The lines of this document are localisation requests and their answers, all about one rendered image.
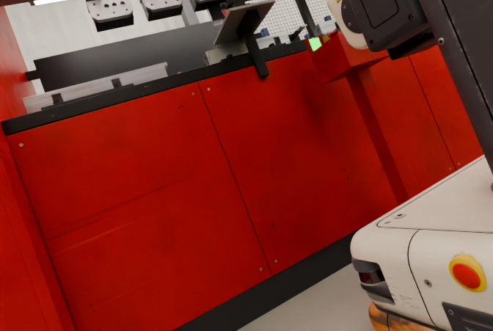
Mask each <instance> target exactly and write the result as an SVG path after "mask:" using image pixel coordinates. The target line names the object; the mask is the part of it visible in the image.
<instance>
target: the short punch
mask: <svg viewBox="0 0 493 331"><path fill-rule="evenodd" d="M223 2H227V0H224V1H217V2H213V3H209V4H206V5H205V8H206V10H207V12H208V15H209V17H210V19H211V22H213V25H214V26H216V25H219V24H222V23H223V21H224V19H225V16H224V15H223V14H222V10H221V9H224V8H226V7H225V6H223V7H220V3H223Z"/></svg>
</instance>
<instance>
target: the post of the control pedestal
mask: <svg viewBox="0 0 493 331"><path fill-rule="evenodd" d="M346 78H347V81H348V84H349V86H350V88H351V91H352V93H353V95H354V98H355V101H356V102H357V105H358V107H359V110H360V113H361V115H362V118H363V120H364V122H365V125H366V127H367V130H368V133H369V134H370V138H371V140H372V142H373V145H374V147H375V149H376V152H377V154H378V157H379V160H380V162H381V165H382V166H383V169H384V172H385V174H386V176H387V180H388V181H389V183H390V186H391V189H392V192H393V194H394V196H395V199H396V201H397V203H398V206H399V205H401V204H403V203H405V202H406V201H407V200H410V199H411V198H413V197H414V196H416V195H418V194H419V193H420V190H419V188H418V185H417V183H416V180H415V177H414V176H413V173H412V171H411V168H410V166H409V163H408V161H407V159H406V156H405V154H404V151H403V148H402V147H401V144H400V142H399V139H398V136H397V134H396V132H395V129H394V127H393V125H392V122H391V120H390V117H389V115H388V113H387V110H386V108H385V105H384V102H383V100H382V98H381V95H380V93H379V90H378V88H377V86H376V83H375V81H374V79H373V76H372V73H371V71H370V68H369V67H368V65H366V66H364V67H361V68H357V69H355V70H353V71H351V72H350V73H348V74H346Z"/></svg>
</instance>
